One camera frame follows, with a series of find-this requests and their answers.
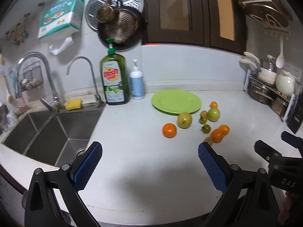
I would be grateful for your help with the white plastic bag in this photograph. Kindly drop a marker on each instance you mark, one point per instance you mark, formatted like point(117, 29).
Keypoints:
point(60, 46)

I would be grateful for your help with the small green tomato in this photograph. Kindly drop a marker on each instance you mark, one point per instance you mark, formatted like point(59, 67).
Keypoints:
point(203, 120)
point(206, 128)

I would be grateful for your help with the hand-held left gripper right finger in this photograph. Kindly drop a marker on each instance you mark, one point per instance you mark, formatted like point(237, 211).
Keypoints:
point(211, 167)

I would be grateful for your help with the paper towel pack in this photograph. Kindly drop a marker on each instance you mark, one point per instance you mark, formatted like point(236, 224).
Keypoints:
point(60, 16)

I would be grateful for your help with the green plate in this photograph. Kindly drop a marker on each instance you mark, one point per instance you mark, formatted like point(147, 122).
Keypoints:
point(176, 102)

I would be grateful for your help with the black frying pan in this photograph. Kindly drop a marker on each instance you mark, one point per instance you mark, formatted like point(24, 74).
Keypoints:
point(125, 28)

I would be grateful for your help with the green dish soap bottle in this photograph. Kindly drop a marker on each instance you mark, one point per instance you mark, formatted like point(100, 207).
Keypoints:
point(115, 80)

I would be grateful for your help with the white pump lotion bottle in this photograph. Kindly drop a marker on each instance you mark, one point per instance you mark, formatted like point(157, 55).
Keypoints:
point(137, 82)

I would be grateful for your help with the green apple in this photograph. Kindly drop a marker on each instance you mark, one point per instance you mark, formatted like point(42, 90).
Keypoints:
point(214, 115)

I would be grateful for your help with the yellow sponge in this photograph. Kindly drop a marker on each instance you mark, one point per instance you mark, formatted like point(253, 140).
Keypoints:
point(73, 104)

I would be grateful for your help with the stainless steel sink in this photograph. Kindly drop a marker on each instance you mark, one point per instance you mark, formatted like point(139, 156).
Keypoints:
point(59, 132)

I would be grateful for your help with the yellow-green pear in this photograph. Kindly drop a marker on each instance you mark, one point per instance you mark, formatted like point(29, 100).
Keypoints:
point(184, 120)

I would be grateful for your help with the colourful wall hooks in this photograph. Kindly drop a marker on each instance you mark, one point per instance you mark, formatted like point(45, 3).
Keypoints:
point(17, 34)

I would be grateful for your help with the black box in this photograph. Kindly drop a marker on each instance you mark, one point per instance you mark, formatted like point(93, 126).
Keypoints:
point(296, 115)

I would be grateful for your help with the stainless steel pot with lid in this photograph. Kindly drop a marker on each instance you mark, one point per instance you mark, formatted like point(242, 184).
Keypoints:
point(268, 63)

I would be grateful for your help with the large chrome faucet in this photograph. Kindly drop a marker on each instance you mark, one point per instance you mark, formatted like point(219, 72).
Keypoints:
point(46, 68)

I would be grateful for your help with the brown longan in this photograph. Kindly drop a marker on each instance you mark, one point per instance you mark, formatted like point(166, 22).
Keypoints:
point(203, 113)
point(209, 140)

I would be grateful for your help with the sink drain strainer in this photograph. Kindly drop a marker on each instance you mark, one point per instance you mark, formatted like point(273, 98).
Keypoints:
point(81, 151)

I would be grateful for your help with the white ceramic jug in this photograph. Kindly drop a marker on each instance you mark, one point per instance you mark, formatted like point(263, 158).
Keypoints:
point(285, 85)

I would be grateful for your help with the small orange kumquat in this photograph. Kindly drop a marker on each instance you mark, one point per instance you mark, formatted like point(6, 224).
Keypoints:
point(213, 104)

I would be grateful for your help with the small brass pot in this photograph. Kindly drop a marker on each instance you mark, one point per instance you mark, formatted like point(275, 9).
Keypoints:
point(106, 14)

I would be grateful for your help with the thin gooseneck faucet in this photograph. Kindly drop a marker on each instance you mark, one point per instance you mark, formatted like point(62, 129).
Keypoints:
point(91, 73)

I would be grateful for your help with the white pot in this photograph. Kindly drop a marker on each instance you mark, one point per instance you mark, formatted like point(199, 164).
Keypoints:
point(267, 75)

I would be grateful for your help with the cutting board rack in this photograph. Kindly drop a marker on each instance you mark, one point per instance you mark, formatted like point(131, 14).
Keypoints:
point(267, 14)

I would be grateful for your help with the large orange tangerine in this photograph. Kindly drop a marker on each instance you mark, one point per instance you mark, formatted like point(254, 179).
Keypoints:
point(169, 130)

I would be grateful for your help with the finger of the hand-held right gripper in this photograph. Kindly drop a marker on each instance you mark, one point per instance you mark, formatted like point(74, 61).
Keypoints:
point(264, 149)
point(293, 140)

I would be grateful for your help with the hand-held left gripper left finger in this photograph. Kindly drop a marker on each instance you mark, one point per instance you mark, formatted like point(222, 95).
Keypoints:
point(87, 167)

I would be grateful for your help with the person's right hand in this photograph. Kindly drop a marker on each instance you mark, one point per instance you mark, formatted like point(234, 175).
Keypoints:
point(288, 203)

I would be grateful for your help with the small stainless steel pot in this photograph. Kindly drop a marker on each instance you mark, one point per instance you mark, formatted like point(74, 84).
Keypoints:
point(279, 105)

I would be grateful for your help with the metal pot rack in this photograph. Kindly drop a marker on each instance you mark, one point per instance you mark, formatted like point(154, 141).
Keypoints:
point(290, 108)

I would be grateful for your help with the dark wooden cabinet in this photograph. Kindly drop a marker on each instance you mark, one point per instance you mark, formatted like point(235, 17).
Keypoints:
point(189, 11)

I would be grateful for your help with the white ladle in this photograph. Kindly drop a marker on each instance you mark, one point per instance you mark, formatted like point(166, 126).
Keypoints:
point(280, 60)

